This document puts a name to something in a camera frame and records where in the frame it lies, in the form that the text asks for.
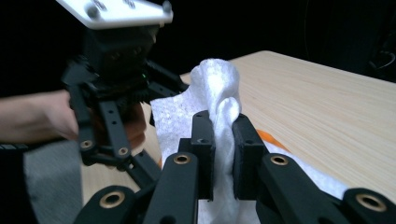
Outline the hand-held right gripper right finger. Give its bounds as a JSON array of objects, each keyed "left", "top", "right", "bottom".
[{"left": 232, "top": 113, "right": 270, "bottom": 201}]

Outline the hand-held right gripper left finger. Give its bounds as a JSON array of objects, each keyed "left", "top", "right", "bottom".
[{"left": 178, "top": 109, "right": 217, "bottom": 201}]

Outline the orange plush toy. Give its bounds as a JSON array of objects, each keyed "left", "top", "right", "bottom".
[{"left": 92, "top": 102, "right": 291, "bottom": 168}]

